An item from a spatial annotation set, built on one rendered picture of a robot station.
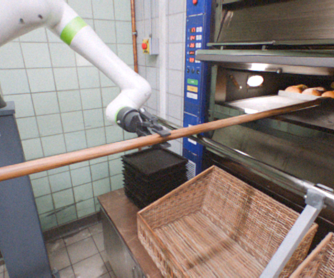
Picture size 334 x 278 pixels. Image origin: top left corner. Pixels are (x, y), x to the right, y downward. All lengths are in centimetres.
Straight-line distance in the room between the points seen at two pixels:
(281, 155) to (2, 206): 129
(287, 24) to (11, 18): 91
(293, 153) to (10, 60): 162
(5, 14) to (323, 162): 115
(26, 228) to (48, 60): 102
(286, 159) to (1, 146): 122
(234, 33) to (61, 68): 116
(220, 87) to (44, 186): 145
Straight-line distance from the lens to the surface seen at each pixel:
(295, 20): 102
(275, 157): 110
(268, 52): 89
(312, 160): 104
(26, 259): 162
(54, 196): 209
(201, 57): 111
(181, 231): 128
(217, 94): 127
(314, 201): 59
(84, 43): 103
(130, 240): 126
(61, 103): 184
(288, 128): 103
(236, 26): 118
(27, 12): 93
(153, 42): 166
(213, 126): 84
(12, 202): 141
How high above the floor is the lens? 145
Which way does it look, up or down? 21 degrees down
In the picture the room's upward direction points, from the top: straight up
